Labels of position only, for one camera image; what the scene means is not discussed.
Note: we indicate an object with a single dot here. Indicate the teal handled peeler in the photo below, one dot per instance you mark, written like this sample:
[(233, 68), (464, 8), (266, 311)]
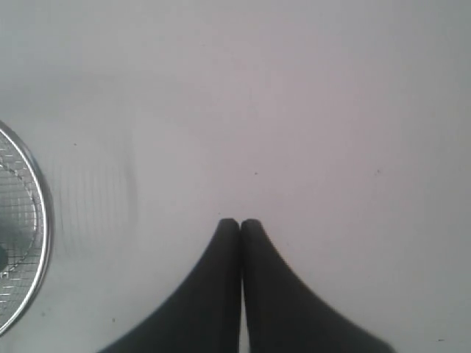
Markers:
[(4, 259)]

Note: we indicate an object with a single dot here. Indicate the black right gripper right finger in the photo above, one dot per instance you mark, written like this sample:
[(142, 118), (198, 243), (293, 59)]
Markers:
[(283, 314)]

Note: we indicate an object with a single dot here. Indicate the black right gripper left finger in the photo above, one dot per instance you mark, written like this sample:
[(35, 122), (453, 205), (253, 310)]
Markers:
[(204, 313)]

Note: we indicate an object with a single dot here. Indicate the oval wire mesh basket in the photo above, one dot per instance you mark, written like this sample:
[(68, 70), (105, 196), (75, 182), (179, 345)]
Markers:
[(27, 227)]

